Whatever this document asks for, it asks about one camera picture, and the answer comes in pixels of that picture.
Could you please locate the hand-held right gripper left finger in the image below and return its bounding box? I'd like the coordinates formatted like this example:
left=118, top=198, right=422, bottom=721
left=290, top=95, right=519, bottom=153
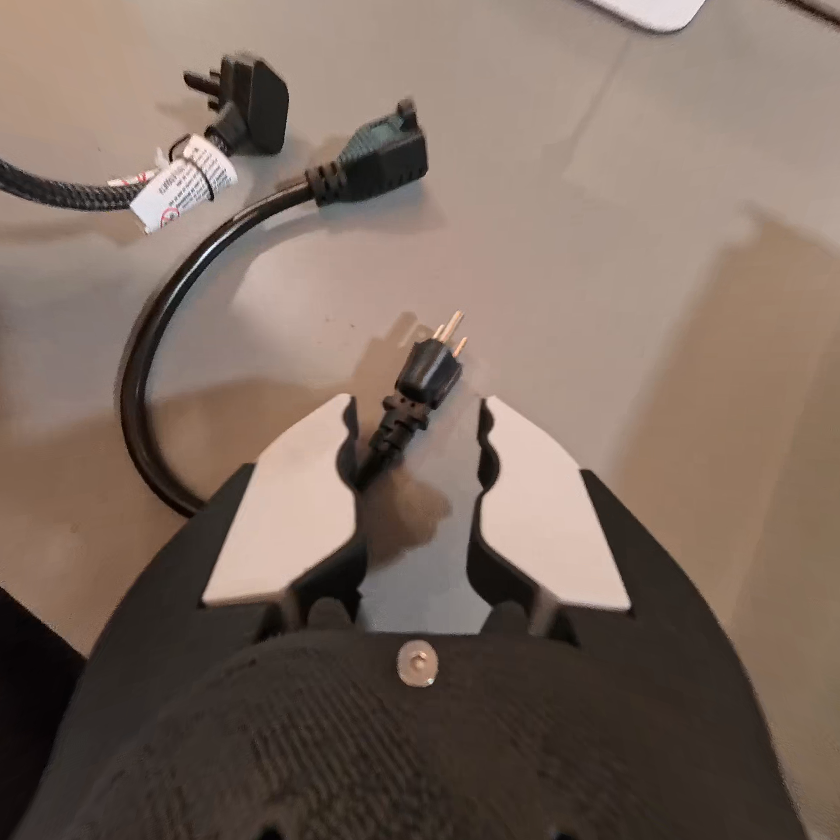
left=200, top=392, right=367, bottom=608

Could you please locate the grey desk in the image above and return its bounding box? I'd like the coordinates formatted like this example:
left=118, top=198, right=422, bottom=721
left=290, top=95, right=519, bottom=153
left=0, top=0, right=840, bottom=657

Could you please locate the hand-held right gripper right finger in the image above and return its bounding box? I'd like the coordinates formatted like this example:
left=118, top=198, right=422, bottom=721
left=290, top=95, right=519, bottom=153
left=466, top=395, right=634, bottom=634

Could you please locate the black extension cord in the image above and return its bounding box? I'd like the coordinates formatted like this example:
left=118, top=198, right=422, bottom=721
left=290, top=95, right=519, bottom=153
left=118, top=98, right=470, bottom=519

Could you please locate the white cord warning label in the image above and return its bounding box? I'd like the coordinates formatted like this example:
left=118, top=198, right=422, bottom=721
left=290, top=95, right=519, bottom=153
left=130, top=134, right=238, bottom=235

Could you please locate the instruction board on white stand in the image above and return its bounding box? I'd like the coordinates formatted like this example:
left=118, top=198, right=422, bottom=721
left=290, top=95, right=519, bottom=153
left=581, top=0, right=706, bottom=35

